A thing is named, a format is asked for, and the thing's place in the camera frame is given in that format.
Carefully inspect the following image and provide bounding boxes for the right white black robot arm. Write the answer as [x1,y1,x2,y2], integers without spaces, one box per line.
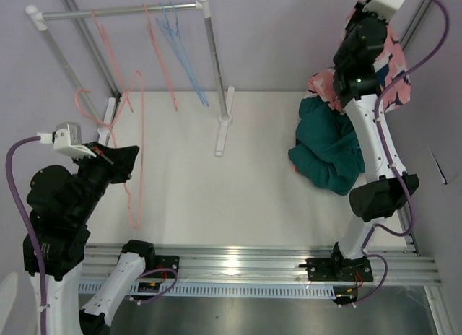
[329,1,419,280]

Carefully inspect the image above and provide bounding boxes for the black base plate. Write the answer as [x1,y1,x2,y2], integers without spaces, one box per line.
[298,257,374,282]
[145,255,180,279]

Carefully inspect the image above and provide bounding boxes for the teal shorts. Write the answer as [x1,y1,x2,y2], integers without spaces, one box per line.
[288,97,365,196]

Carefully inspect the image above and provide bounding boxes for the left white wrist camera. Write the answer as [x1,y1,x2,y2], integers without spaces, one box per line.
[36,122,96,160]

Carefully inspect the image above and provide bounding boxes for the pink patterned shorts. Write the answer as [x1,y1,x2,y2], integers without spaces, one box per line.
[303,8,411,113]

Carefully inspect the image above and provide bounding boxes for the aluminium mounting rail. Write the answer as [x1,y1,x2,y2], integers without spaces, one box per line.
[79,245,443,287]

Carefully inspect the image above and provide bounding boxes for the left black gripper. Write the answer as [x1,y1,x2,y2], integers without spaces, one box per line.
[72,139,140,222]

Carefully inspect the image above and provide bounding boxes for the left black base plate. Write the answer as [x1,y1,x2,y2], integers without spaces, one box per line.
[145,255,180,279]

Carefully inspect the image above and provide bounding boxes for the metal clothes rack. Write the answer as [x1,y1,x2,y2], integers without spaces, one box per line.
[25,0,235,157]

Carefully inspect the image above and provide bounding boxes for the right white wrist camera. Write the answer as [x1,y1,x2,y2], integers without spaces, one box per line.
[362,0,406,22]

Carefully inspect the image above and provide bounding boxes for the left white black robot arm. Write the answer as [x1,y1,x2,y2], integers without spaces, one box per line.
[27,142,157,334]

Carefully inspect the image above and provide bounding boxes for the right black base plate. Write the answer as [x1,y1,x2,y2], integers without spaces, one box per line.
[298,257,374,282]

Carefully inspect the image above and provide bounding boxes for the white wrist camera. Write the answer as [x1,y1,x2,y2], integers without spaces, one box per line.
[362,0,406,22]
[36,122,96,160]

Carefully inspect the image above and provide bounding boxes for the blue wire hanger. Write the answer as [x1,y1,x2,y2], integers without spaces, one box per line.
[156,4,209,107]
[170,7,209,107]

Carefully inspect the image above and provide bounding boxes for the white slotted cable duct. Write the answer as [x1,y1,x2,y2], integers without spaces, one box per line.
[77,281,335,300]

